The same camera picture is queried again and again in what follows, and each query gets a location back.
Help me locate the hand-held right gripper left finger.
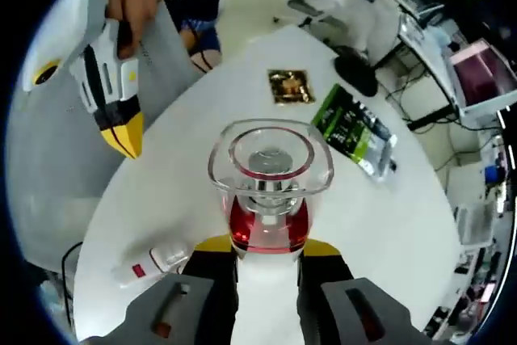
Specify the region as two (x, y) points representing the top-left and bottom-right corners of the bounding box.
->
(86, 235), (239, 345)

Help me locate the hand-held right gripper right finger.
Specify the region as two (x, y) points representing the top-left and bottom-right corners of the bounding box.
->
(296, 239), (435, 345)

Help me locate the small skincare bottle red label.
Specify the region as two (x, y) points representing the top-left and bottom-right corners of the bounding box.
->
(111, 242), (191, 289)

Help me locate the white skincare bottle red collar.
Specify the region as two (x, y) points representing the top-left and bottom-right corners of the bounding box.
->
(208, 118), (335, 345)

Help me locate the green black foil pouch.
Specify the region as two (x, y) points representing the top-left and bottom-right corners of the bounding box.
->
(310, 83), (399, 183)

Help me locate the grey perforated office chair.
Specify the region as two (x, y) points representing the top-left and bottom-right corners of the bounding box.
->
(6, 0), (203, 277)

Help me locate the gold foil packet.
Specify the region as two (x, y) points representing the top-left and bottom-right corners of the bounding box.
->
(267, 69), (317, 106)

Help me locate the black computer mouse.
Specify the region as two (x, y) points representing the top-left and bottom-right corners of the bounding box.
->
(334, 46), (380, 98)

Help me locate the white laptop maroon screen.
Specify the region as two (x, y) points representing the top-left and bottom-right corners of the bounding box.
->
(448, 37), (517, 120)

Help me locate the black cable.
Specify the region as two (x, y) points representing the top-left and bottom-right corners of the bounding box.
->
(60, 242), (84, 334)

